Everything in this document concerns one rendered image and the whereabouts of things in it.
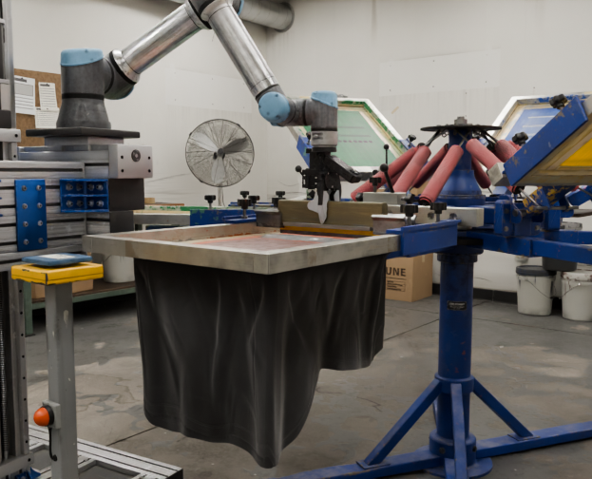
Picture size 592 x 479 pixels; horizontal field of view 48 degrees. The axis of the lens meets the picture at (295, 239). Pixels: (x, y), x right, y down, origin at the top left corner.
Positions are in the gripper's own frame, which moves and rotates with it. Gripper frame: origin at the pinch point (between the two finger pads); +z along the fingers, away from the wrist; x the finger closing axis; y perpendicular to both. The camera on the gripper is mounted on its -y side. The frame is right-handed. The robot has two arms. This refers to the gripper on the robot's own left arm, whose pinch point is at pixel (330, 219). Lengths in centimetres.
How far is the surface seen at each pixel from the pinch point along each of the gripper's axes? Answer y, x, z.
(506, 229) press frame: -28, -61, 5
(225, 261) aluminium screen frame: -18, 60, 4
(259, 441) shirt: -19, 51, 43
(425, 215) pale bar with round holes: -18.6, -21.3, -0.8
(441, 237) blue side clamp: -30.4, -7.9, 3.9
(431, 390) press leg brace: 4, -74, 70
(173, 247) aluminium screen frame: -3, 60, 3
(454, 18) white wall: 158, -412, -151
